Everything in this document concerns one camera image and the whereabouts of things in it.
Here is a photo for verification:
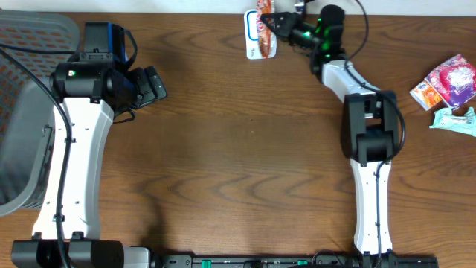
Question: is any purple Carefree pad package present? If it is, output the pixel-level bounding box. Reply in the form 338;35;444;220
425;54;475;109

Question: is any orange tissue pack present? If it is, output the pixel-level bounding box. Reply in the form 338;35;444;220
410;80;442;111

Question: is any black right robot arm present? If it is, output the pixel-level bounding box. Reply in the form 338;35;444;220
260;4;405;258

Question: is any red snack wrapper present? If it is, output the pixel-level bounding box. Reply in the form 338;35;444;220
256;0;274;58

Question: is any teal wipes packet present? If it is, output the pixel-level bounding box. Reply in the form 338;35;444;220
429;107;475;137

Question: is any white barcode scanner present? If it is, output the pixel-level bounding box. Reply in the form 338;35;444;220
243;10;277;60

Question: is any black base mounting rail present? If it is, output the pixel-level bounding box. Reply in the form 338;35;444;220
159;252;439;268

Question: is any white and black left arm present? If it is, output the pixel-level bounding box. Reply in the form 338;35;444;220
11;22;167;267

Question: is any grey plastic mesh basket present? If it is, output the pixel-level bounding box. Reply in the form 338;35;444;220
1;10;80;215

